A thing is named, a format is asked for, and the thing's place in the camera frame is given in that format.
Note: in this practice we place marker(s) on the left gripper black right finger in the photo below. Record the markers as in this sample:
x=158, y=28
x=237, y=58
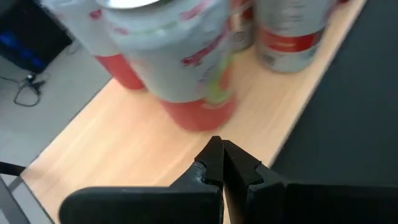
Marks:
x=311, y=205

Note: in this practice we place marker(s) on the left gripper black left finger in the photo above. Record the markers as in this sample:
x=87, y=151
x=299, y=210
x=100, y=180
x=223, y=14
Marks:
x=155, y=205

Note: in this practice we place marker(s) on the silver and pink seltzer can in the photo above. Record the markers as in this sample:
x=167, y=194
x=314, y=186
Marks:
x=77, y=25
x=174, y=62

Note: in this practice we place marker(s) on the white Celsius can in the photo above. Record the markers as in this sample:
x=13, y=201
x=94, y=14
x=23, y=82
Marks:
x=244, y=37
x=289, y=46

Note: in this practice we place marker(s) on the wooden shelf with black legs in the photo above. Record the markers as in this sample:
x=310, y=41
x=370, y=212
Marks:
x=124, y=140

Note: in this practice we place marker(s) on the black table mat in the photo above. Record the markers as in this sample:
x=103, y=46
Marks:
x=357, y=93

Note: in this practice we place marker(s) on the black box with blue lights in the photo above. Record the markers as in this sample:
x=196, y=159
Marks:
x=28, y=37

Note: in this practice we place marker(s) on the black aluminium table frame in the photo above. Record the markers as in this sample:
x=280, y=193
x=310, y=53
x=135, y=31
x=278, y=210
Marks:
x=9, y=168

